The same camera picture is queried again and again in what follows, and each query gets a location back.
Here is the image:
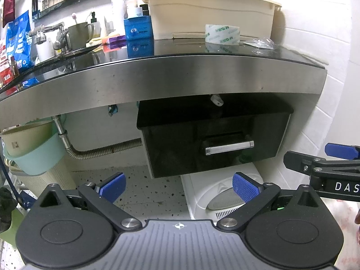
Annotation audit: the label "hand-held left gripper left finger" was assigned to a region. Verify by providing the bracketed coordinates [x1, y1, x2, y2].
[29, 172, 142, 232]

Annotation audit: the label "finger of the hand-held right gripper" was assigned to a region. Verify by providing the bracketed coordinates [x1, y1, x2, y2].
[325, 143, 360, 159]
[283, 151, 360, 176]

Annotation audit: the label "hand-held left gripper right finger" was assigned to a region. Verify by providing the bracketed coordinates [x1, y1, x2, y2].
[218, 172, 327, 234]

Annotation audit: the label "silver drawer handle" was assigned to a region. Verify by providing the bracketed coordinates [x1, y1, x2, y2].
[205, 140, 255, 156]

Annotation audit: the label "black drawer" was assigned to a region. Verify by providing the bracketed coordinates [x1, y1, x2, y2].
[136, 94, 294, 179]

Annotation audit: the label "clear tape roll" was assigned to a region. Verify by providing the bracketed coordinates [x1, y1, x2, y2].
[205, 24, 240, 46]

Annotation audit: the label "blue jar with eyes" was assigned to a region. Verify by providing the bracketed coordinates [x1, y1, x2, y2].
[124, 16, 154, 40]

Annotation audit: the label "pink patterned clothing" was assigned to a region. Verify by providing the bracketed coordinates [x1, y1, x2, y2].
[333, 198, 360, 259]

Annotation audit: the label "metal drain pipe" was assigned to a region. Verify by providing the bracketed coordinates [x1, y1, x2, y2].
[52, 115, 144, 161]

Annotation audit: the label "white plastic appliance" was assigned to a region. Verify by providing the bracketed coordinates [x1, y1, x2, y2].
[180, 162, 266, 221]

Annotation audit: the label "beige laundry basket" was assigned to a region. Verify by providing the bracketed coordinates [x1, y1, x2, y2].
[8, 157, 78, 200]

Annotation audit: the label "green plastic basin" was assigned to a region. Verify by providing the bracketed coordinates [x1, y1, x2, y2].
[3, 115, 74, 176]

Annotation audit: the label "blue metal rack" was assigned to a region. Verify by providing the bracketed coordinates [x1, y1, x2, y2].
[0, 157, 31, 209]

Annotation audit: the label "beige plastic basin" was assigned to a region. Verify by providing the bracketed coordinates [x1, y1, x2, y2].
[0, 121, 55, 152]

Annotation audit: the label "black cloth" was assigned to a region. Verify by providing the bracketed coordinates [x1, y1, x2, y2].
[0, 187, 17, 232]

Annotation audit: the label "steel-edged black vanity counter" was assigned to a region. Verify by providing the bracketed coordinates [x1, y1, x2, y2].
[0, 38, 328, 116]

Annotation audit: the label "clear plastic wrapper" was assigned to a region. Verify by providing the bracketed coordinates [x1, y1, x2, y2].
[243, 37, 275, 54]

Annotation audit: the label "yellow soap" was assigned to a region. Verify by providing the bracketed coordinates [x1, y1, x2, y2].
[87, 36, 106, 47]

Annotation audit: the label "purple plastic item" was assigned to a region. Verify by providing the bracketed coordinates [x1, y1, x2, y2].
[108, 35, 127, 48]

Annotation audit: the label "white cup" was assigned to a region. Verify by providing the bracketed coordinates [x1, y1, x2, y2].
[36, 36, 55, 62]

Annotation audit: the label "green mug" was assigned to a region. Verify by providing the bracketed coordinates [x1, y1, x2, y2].
[67, 22, 94, 49]

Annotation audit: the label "metal faucet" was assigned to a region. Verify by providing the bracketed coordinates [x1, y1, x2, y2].
[28, 22, 71, 54]

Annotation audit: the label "white pump bottle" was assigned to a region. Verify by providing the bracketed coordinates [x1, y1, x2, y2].
[90, 12, 102, 38]

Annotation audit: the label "red packets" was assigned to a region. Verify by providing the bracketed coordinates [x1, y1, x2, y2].
[0, 42, 14, 90]

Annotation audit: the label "beige lidded storage box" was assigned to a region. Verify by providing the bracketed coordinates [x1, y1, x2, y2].
[139, 0, 282, 40]

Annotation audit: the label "blue snack bag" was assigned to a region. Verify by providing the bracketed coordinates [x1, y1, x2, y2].
[6, 10, 36, 69]

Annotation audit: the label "tall white bottle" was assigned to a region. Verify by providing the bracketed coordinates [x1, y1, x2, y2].
[112, 0, 126, 31]

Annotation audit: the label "clear spray bottle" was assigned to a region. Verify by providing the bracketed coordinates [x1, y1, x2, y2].
[126, 0, 138, 19]

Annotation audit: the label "red cloth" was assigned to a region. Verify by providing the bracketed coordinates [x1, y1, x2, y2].
[3, 0, 16, 29]

